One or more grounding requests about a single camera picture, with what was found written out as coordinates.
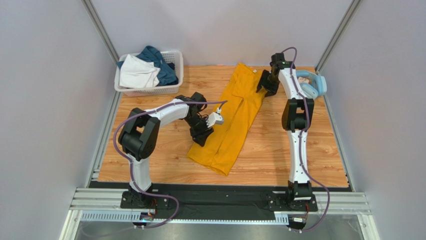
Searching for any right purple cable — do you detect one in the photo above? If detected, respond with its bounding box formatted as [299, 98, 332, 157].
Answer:
[281, 46, 331, 233]

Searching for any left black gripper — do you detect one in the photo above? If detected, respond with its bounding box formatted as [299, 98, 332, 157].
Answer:
[185, 114, 215, 147]

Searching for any white t shirt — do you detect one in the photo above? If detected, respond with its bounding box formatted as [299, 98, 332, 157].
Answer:
[118, 54, 161, 89]

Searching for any teal t shirt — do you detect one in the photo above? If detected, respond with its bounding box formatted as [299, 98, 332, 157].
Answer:
[116, 45, 179, 87]

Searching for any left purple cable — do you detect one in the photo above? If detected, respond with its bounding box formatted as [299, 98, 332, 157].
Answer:
[113, 99, 229, 230]

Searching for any white slotted cable duct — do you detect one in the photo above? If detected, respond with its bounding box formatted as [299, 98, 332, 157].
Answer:
[79, 210, 290, 225]

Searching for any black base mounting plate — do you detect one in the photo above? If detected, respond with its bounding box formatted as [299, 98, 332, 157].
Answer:
[120, 183, 318, 221]

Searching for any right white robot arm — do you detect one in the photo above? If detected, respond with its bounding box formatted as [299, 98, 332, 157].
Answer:
[256, 52, 324, 211]

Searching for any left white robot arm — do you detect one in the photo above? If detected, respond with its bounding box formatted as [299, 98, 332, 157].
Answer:
[114, 92, 214, 209]

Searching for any aluminium frame rail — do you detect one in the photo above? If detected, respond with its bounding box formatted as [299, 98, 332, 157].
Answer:
[70, 185, 371, 215]

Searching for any purple cable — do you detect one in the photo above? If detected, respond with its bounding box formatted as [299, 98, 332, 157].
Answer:
[281, 46, 331, 233]
[113, 99, 229, 230]

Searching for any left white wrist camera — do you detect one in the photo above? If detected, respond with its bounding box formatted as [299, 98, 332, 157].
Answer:
[206, 108, 225, 128]

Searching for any white plastic laundry basket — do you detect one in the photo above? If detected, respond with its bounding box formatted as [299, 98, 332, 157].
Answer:
[114, 50, 184, 97]

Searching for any yellow t shirt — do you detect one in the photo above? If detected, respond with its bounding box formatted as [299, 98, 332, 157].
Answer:
[186, 62, 267, 176]

